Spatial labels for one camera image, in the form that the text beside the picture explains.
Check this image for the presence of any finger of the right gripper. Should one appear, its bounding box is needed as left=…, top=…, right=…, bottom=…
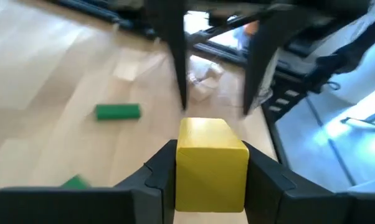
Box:
left=242, top=15, right=288, bottom=115
left=145, top=0, right=189, bottom=110

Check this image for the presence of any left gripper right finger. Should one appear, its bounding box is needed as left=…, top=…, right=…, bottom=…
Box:
left=243, top=141, right=375, bottom=224

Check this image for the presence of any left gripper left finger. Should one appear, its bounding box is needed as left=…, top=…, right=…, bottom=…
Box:
left=0, top=139, right=178, bottom=224

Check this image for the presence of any yellow cube block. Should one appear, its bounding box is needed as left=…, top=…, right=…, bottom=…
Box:
left=174, top=117, right=250, bottom=213

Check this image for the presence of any red round object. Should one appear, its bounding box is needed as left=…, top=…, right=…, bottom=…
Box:
left=245, top=20, right=260, bottom=37

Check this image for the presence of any green block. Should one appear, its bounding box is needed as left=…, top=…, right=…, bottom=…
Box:
left=60, top=174, right=90, bottom=190
left=95, top=103, right=142, bottom=121

